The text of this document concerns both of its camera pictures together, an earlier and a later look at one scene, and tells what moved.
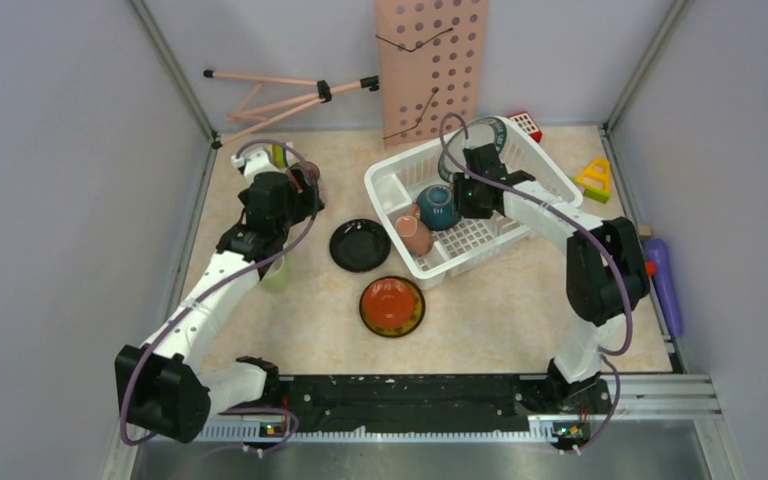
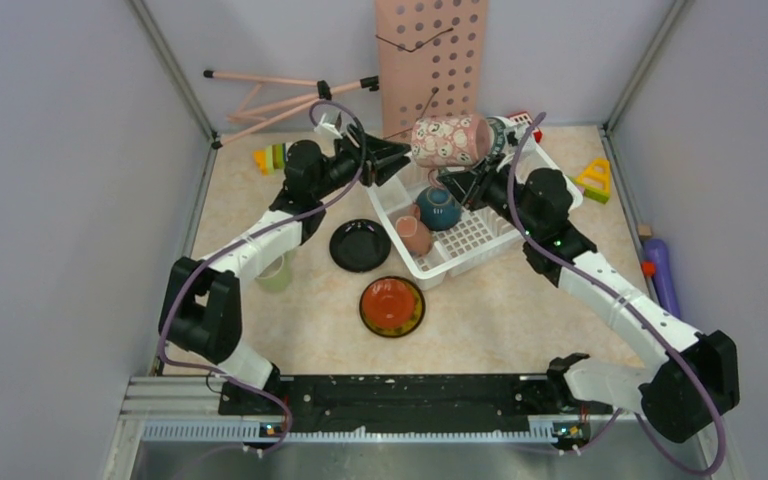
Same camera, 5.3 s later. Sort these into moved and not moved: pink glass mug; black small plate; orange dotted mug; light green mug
Moved: pink glass mug
Not moved: black small plate; orange dotted mug; light green mug
